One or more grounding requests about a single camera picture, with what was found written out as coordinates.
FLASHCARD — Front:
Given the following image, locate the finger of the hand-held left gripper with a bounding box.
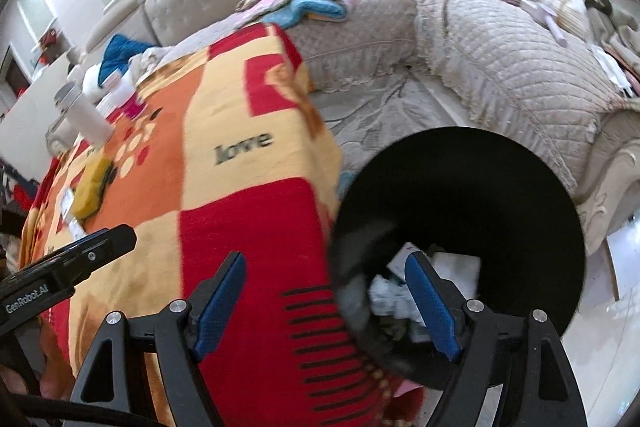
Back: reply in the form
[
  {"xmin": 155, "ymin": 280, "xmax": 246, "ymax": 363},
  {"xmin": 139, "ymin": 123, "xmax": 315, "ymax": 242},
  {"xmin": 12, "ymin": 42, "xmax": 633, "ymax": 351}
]
[{"xmin": 50, "ymin": 225, "xmax": 139, "ymax": 289}]

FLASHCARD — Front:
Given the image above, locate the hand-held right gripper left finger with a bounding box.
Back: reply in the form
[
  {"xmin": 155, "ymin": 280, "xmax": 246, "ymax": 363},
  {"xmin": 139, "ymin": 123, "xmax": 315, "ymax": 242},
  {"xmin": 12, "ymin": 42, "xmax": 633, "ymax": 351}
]
[{"xmin": 70, "ymin": 251, "xmax": 248, "ymax": 427}]

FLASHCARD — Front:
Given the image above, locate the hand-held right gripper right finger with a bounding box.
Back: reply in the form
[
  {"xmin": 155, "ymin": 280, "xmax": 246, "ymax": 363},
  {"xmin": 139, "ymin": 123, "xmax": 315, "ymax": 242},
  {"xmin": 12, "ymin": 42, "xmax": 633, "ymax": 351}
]
[{"xmin": 404, "ymin": 251, "xmax": 588, "ymax": 427}]

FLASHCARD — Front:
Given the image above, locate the white paper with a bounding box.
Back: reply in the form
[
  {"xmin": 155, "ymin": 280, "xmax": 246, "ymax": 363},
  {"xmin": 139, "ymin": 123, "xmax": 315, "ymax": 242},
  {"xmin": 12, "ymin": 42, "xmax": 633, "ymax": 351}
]
[{"xmin": 367, "ymin": 274, "xmax": 427, "ymax": 324}]

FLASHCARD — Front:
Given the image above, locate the white tissue pack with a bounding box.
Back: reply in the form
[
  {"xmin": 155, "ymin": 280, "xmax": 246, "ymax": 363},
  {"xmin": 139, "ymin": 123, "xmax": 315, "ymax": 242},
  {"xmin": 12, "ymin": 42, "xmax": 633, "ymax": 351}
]
[{"xmin": 431, "ymin": 252, "xmax": 482, "ymax": 304}]

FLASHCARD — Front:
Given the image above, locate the black trash bin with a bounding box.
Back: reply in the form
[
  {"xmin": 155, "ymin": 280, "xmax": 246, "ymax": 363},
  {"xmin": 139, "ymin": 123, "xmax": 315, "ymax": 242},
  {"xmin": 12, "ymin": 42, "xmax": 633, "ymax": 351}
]
[{"xmin": 331, "ymin": 127, "xmax": 587, "ymax": 392}]

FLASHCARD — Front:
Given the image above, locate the person's left forearm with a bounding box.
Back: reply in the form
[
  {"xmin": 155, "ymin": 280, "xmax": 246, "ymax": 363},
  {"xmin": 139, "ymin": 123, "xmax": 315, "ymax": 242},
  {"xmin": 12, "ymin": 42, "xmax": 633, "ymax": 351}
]
[{"xmin": 37, "ymin": 327, "xmax": 77, "ymax": 400}]

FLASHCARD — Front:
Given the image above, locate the yellow sponge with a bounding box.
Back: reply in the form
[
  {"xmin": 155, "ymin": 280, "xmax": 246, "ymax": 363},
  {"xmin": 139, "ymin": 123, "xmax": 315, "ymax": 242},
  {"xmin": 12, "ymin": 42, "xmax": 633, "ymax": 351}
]
[{"xmin": 72, "ymin": 157, "xmax": 119, "ymax": 221}]

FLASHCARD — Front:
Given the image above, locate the red orange printed blanket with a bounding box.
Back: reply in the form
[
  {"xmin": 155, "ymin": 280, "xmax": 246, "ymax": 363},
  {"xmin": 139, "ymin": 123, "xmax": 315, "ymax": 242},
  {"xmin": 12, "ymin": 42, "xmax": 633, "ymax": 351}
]
[{"xmin": 20, "ymin": 22, "xmax": 418, "ymax": 427}]

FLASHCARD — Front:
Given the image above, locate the beige thermos bottle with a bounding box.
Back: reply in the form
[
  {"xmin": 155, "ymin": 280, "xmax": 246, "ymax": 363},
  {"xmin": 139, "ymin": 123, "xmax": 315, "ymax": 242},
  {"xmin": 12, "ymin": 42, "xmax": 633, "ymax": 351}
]
[{"xmin": 52, "ymin": 82, "xmax": 114, "ymax": 146}]

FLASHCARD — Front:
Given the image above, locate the white pill bottle pink label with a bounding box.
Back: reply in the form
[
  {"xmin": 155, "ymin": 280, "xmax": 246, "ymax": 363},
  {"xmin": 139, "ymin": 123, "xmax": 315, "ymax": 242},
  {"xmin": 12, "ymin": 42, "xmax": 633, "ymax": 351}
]
[{"xmin": 95, "ymin": 72, "xmax": 147, "ymax": 121}]

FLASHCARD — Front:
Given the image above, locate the white cloth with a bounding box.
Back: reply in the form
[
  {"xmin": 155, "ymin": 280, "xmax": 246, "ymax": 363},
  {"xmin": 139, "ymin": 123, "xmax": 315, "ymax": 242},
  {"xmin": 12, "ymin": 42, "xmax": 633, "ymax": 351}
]
[{"xmin": 81, "ymin": 63, "xmax": 108, "ymax": 98}]

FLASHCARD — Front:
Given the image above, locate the blue garment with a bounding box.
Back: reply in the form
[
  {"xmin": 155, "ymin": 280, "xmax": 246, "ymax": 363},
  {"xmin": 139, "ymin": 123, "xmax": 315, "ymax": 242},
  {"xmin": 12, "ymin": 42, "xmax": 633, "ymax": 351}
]
[{"xmin": 98, "ymin": 34, "xmax": 153, "ymax": 82}]

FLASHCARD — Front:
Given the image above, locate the beige tufted sofa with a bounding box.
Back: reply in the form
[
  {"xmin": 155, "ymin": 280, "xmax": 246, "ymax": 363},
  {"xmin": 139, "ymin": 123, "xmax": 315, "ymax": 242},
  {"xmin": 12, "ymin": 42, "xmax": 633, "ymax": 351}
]
[{"xmin": 85, "ymin": 0, "xmax": 640, "ymax": 254}]

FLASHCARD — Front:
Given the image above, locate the pink stick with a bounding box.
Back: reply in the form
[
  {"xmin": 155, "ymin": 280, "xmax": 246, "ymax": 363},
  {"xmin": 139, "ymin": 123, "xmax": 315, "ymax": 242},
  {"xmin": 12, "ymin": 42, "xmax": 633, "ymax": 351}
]
[{"xmin": 520, "ymin": 0, "xmax": 571, "ymax": 48}]

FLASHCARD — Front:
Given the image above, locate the light blue towel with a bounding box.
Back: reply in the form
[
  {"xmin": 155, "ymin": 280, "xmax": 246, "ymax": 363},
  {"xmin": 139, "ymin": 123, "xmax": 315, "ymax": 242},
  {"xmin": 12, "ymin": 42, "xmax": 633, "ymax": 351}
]
[{"xmin": 272, "ymin": 0, "xmax": 348, "ymax": 28}]

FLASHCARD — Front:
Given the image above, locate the beige cloth pile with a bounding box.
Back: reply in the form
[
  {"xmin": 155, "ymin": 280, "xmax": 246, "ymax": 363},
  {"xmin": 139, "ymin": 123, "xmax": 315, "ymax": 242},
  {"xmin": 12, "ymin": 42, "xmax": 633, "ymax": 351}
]
[{"xmin": 560, "ymin": 0, "xmax": 640, "ymax": 98}]

